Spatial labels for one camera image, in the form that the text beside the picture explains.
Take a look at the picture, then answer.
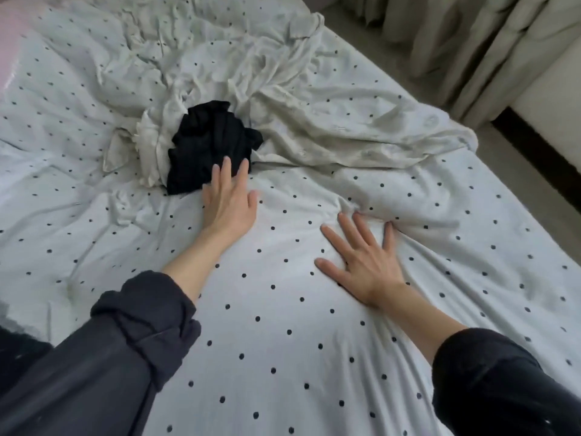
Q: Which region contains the pink pillow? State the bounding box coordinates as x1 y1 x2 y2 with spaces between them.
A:
0 0 56 87

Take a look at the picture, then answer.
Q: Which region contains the white garment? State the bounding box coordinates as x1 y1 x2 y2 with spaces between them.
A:
249 13 479 171

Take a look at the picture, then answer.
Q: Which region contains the black garment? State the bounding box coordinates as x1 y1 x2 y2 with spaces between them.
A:
166 99 264 196

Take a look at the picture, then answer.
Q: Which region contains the person's left hand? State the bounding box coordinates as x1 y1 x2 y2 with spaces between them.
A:
200 156 261 249

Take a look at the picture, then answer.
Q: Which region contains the person's right hand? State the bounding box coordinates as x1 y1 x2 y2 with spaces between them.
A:
314 211 407 311

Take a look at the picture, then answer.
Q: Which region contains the white dotted bed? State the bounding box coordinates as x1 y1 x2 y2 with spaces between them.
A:
0 0 581 436

